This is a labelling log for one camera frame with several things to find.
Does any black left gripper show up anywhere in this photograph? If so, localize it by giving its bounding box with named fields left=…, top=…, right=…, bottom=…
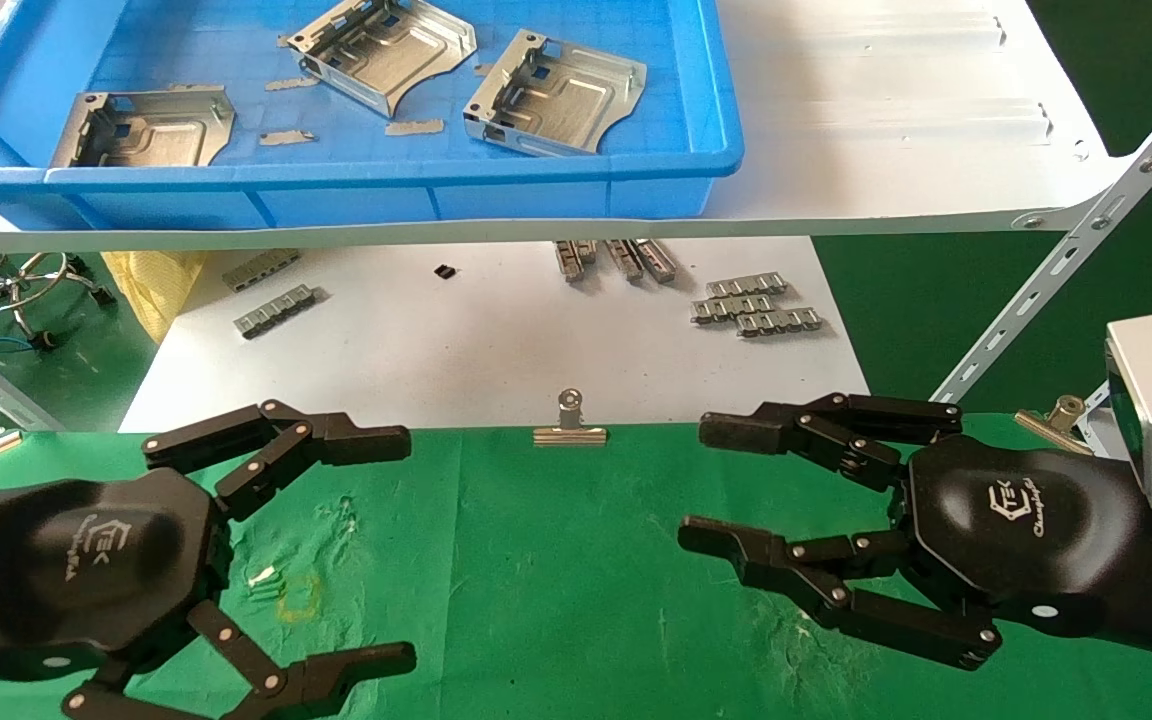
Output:
left=0, top=400, right=418, bottom=720

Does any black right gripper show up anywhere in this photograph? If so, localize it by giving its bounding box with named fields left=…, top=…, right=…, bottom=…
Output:
left=679, top=393, right=1143, bottom=671

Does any stamped metal bracket part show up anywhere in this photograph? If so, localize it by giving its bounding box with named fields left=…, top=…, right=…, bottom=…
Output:
left=281, top=0, right=478, bottom=119
left=51, top=85, right=236, bottom=169
left=463, top=30, right=648, bottom=157

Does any silver binder clip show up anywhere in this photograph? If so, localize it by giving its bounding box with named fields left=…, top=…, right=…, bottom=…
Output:
left=533, top=389, right=609, bottom=448

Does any green cloth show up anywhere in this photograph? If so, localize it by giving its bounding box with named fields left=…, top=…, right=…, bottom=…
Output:
left=0, top=413, right=1152, bottom=720

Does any brass binder clip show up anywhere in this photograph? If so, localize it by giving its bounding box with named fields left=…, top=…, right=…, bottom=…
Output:
left=1014, top=396, right=1095, bottom=457

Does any yellow cloth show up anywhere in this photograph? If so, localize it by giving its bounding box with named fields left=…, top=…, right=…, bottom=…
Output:
left=101, top=250, right=208, bottom=346

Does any blue plastic tray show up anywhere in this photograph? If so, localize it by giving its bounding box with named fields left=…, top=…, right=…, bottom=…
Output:
left=0, top=0, right=745, bottom=231

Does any white perforated shelf brace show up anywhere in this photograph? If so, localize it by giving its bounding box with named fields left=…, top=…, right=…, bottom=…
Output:
left=931, top=60, right=1152, bottom=406

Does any white metal shelf board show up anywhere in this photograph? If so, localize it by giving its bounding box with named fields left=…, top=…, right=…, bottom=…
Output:
left=0, top=0, right=1137, bottom=255

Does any chrome stool base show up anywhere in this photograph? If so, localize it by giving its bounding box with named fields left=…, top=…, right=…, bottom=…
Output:
left=0, top=252, right=118, bottom=351

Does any white perforated bracket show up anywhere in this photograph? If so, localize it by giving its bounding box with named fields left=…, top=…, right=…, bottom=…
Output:
left=1074, top=380, right=1120, bottom=460

